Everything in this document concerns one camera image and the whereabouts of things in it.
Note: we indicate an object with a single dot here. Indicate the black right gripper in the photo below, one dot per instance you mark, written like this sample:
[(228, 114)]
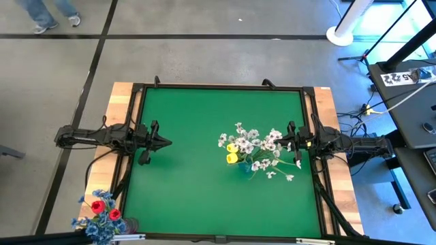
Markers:
[(299, 139)]

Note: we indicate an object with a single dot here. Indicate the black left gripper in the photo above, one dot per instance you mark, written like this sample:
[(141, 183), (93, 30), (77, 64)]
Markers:
[(143, 139)]

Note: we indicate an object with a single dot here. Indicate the white artificial flower bunch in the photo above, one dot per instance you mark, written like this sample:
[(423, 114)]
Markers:
[(274, 134), (243, 143)]

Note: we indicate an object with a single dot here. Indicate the blue textured glass vase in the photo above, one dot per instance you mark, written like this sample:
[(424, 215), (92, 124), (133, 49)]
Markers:
[(244, 167)]

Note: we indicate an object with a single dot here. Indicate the yellow artificial tulip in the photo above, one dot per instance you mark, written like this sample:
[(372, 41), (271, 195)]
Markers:
[(233, 158), (232, 148)]

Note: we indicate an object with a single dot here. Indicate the blue artificial flower bunch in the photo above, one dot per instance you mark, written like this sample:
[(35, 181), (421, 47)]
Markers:
[(102, 195), (102, 228)]

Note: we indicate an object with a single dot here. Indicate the translucent glass vase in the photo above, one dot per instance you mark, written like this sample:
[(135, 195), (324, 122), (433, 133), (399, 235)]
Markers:
[(132, 224)]

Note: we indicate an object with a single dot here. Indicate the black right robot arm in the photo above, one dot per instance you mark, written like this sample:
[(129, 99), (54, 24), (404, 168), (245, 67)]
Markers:
[(357, 144)]

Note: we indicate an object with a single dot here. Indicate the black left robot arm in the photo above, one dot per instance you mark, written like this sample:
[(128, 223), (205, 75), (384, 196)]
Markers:
[(88, 136)]

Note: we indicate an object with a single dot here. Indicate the green table mat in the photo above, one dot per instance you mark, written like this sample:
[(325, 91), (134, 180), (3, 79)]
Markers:
[(190, 190)]

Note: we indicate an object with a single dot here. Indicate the yellow plug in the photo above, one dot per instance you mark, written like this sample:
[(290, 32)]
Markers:
[(368, 109)]

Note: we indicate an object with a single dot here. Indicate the black desk leg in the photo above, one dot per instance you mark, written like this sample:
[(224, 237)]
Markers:
[(398, 160)]

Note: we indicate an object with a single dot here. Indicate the thin black stand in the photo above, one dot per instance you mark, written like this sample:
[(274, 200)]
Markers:
[(365, 56)]

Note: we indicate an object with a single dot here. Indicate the white tower fan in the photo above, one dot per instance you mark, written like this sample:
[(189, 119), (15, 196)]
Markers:
[(340, 37)]

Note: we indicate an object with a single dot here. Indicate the blue grey desk leg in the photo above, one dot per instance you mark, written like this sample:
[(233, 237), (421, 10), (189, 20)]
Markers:
[(396, 187)]

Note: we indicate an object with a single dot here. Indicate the black desk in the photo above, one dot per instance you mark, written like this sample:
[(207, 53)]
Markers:
[(408, 112)]

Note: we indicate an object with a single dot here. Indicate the black caster wheel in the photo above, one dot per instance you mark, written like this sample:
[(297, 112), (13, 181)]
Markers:
[(398, 208)]

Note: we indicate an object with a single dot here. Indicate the white paper label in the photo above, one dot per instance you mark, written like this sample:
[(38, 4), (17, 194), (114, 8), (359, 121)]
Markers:
[(405, 77)]

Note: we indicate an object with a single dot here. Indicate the dark grey desk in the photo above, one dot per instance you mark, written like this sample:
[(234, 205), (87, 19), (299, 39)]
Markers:
[(415, 183)]

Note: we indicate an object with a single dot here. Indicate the black computer mouse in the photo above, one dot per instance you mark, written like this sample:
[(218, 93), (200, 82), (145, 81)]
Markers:
[(428, 128)]

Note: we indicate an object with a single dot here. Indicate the black keyboard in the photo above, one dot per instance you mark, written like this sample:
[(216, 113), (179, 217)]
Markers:
[(431, 157)]

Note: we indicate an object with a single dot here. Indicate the grey chair base leg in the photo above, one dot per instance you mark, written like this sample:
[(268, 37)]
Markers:
[(12, 151)]

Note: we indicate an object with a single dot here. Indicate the black phone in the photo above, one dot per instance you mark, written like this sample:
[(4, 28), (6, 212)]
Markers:
[(432, 196)]

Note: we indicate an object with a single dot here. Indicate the black rig beam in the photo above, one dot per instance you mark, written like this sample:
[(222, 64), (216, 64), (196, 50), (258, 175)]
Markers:
[(34, 239)]

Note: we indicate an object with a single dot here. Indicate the person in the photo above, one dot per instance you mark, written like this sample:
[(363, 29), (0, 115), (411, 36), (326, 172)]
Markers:
[(41, 13)]

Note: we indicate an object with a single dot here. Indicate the black frame clamp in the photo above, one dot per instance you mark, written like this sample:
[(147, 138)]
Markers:
[(269, 83), (157, 81)]

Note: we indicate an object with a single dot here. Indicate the black table frame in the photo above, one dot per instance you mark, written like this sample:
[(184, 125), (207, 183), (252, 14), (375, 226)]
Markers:
[(221, 86)]

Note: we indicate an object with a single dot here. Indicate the silver aluminium bracket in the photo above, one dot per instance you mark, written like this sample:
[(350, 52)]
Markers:
[(129, 237), (315, 241)]

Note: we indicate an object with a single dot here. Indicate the thick black post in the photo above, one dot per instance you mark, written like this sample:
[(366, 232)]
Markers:
[(408, 46)]

